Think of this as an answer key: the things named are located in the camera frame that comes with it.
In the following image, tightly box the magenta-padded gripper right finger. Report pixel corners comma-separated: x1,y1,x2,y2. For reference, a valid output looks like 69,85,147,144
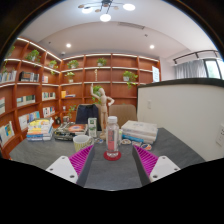
131,145,181,187

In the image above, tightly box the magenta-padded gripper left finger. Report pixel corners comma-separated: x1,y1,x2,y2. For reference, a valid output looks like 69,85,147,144
45,145,96,188

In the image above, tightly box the clear plastic water bottle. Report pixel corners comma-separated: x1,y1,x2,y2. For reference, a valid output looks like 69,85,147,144
105,115,121,159

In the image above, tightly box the yellow striped white mug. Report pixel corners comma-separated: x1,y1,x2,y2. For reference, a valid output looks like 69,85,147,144
72,134,95,153

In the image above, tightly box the stack of dark books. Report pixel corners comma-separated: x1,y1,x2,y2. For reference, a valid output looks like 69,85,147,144
53,122,89,141

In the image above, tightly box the stack of white books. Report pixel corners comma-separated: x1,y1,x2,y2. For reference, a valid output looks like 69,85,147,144
120,120,159,145

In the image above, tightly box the stack of colourful books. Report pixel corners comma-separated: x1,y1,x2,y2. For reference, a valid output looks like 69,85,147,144
25,118,55,142

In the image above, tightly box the flat round red coaster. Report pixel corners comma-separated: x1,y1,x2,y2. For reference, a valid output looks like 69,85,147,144
103,150,122,162

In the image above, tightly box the tall green white carton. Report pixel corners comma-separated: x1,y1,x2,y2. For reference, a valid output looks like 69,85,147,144
87,117,98,138

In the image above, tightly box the dark blue chair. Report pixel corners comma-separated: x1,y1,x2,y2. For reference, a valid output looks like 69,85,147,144
75,103,102,131

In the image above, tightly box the tan upholstered chair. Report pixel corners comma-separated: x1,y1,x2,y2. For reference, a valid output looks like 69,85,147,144
108,104,138,128

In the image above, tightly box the wooden artist mannequin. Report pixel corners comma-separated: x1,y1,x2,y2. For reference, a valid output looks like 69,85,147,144
90,83,115,140

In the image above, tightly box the red-brown wooden shelf unit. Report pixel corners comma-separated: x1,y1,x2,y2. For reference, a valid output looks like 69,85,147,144
0,36,162,159

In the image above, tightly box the white poster sheet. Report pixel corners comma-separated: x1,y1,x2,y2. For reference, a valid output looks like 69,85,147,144
151,65,161,83

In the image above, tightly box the grey sheer curtain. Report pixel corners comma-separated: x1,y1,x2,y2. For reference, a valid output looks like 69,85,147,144
174,59,208,80

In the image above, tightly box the dark framed window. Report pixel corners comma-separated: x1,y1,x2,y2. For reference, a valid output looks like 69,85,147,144
204,58,224,80

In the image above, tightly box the ceiling air vent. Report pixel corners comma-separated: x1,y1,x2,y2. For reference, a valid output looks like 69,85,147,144
117,21,146,30

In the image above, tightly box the branched ceiling lamp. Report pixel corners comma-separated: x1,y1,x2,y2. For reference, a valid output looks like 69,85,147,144
77,0,137,23

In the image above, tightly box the white wall socket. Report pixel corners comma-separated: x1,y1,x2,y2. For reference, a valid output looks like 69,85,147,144
215,123,224,148

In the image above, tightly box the black curtain rail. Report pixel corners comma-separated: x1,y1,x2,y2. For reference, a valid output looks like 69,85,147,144
173,49,219,65

